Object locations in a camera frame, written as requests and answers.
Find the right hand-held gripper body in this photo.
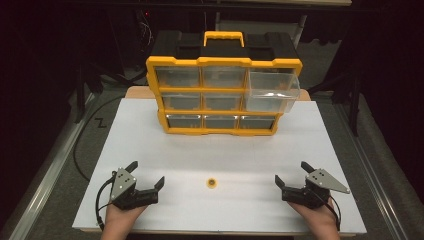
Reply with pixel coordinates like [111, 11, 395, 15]
[281, 168, 351, 210]

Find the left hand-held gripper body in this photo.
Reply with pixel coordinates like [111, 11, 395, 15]
[109, 167, 159, 211]

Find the clear plastic drawer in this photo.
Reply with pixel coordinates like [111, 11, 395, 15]
[244, 68, 301, 114]

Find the yellow and black organizer cabinet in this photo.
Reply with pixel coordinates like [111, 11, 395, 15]
[145, 30, 304, 137]

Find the person's right hand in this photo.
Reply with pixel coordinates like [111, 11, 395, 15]
[288, 198, 340, 231]

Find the person's left hand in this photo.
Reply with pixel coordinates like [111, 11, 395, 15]
[104, 203, 149, 228]

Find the black metal stand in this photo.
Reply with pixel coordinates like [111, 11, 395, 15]
[345, 71, 364, 138]
[73, 61, 103, 125]

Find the set of closed clear drawers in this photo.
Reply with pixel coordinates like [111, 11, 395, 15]
[154, 65, 278, 130]

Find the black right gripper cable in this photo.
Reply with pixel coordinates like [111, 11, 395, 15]
[319, 191, 342, 232]

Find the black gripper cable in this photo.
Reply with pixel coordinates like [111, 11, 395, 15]
[319, 191, 342, 232]
[95, 171, 118, 232]

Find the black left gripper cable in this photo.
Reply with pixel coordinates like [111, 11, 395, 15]
[95, 171, 118, 232]

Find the long black floor cable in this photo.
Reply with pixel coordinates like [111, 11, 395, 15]
[72, 94, 127, 183]

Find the metal floor rail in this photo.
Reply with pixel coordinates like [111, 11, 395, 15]
[334, 102, 410, 240]
[6, 93, 96, 240]

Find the bundle of wires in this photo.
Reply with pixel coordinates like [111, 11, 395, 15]
[135, 9, 155, 53]

